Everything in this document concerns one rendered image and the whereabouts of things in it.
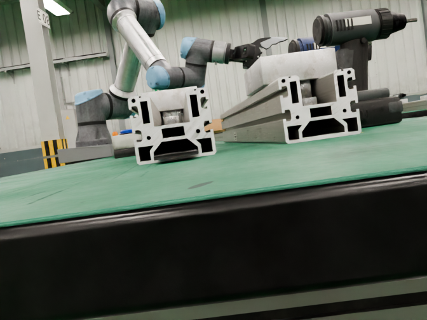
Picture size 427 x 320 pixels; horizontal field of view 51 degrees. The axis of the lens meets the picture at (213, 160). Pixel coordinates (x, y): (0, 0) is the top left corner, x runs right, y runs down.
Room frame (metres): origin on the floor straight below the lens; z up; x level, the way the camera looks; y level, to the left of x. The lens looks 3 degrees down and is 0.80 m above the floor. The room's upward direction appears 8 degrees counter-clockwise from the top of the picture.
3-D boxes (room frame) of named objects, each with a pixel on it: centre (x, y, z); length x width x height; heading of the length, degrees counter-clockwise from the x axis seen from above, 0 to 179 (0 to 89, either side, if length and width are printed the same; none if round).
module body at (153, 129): (0.96, 0.07, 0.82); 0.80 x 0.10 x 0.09; 4
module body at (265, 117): (0.97, -0.12, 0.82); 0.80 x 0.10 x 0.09; 4
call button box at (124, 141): (1.23, 0.21, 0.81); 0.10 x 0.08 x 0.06; 94
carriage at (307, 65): (0.73, -0.13, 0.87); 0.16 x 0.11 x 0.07; 4
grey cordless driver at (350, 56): (0.86, -0.32, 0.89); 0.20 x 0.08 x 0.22; 96
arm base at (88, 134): (1.88, 0.48, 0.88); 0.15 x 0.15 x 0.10
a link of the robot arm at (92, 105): (1.88, 0.47, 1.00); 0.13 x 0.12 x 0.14; 132
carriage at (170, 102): (0.96, 0.07, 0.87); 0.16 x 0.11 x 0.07; 4
